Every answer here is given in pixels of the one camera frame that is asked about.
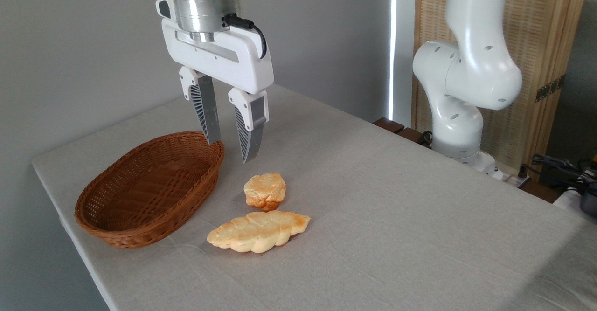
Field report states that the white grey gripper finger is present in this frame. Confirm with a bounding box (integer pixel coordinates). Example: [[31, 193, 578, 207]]
[[179, 66, 222, 145], [227, 87, 270, 164]]

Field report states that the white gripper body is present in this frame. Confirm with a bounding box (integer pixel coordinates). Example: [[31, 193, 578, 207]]
[[156, 0, 275, 95]]

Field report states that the small round bread roll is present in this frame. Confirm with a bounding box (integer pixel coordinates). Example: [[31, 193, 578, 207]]
[[243, 172, 287, 211]]

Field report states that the brown wicker oval basket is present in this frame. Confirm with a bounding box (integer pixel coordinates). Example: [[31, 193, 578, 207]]
[[74, 131, 225, 249]]

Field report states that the long braided bread loaf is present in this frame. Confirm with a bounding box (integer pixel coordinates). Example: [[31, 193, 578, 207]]
[[207, 210, 311, 254]]

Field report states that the dark brown wooden block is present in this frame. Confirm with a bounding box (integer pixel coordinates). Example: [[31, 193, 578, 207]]
[[373, 117, 405, 134], [396, 127, 433, 149]]

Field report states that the light grey tablecloth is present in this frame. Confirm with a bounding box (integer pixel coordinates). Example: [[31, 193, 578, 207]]
[[31, 83, 597, 311]]

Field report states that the white power strip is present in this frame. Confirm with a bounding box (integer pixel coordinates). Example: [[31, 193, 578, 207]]
[[490, 164, 532, 188]]

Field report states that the bamboo folding screen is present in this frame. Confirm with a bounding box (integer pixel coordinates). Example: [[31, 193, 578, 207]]
[[412, 0, 591, 172]]

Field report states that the black screen hinge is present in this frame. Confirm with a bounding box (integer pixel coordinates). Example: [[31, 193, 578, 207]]
[[535, 74, 566, 103]]

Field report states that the dark grey pot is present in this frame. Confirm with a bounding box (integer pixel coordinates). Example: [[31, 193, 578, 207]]
[[580, 192, 597, 218]]

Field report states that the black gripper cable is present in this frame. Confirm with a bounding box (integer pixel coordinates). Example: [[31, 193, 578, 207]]
[[225, 14, 268, 60]]

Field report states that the bundle of black cables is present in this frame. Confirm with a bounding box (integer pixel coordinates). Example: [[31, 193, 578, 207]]
[[519, 153, 597, 193]]

